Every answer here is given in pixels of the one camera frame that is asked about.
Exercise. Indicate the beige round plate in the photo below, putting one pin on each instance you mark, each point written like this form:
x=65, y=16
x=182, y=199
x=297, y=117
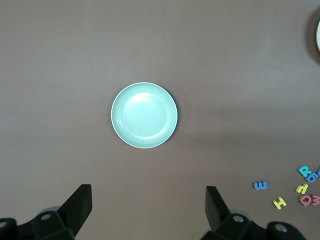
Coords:
x=318, y=35

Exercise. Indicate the yellow uppercase H letter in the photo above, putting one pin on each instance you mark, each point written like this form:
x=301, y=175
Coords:
x=279, y=202

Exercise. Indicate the reddish pink letter Q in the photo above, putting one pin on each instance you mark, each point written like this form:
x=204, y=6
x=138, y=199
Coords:
x=301, y=199

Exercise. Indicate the teal uppercase R letter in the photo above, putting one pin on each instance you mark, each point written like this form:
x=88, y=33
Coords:
x=303, y=172

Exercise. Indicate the reddish pink letter w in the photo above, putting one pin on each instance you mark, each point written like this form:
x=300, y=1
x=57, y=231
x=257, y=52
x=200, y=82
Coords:
x=317, y=200

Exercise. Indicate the blue lowercase g letter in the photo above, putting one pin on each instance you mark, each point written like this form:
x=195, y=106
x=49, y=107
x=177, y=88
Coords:
x=308, y=177

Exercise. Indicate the dark blue uppercase M letter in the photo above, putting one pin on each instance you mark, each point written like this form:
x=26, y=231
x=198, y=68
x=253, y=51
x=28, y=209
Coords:
x=318, y=171

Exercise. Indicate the yellow lowercase h letter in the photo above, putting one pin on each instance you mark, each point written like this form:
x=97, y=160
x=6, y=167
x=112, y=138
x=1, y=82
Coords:
x=301, y=189

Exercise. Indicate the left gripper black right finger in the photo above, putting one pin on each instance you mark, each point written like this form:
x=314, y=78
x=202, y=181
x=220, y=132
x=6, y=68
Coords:
x=217, y=212

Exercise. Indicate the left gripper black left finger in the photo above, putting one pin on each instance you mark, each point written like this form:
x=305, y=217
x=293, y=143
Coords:
x=72, y=215

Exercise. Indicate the green round plate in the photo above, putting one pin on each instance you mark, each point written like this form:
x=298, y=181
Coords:
x=145, y=115

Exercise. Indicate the light blue lowercase m letter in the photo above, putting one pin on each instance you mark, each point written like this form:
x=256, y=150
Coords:
x=260, y=186

